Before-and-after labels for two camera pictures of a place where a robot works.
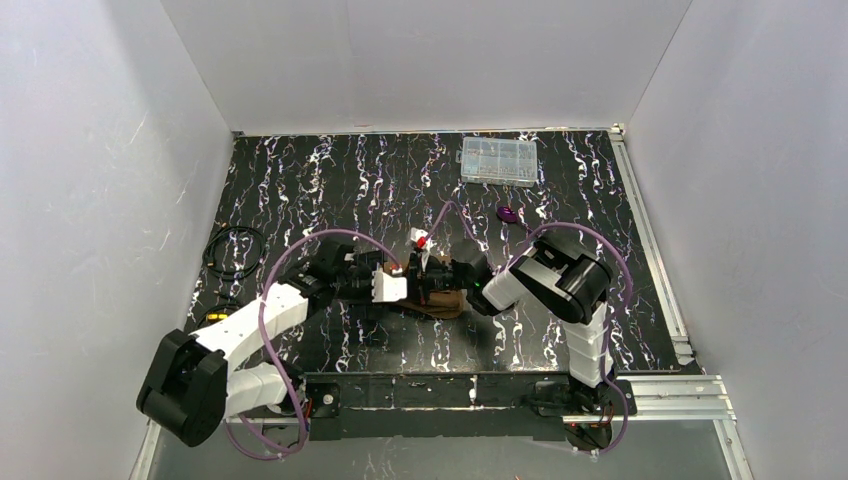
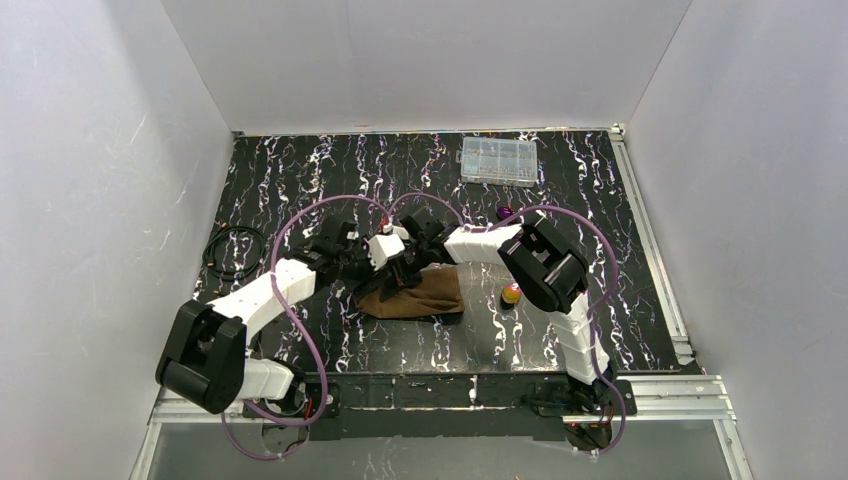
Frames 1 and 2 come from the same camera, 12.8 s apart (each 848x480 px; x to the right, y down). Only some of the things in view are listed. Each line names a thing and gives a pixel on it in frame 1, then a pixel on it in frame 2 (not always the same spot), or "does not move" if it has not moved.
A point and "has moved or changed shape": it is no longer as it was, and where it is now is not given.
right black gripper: (438, 277) -> (411, 263)
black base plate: (460, 406) does not move
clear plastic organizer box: (507, 162) does not move
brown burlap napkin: (440, 304) has moved or changed shape
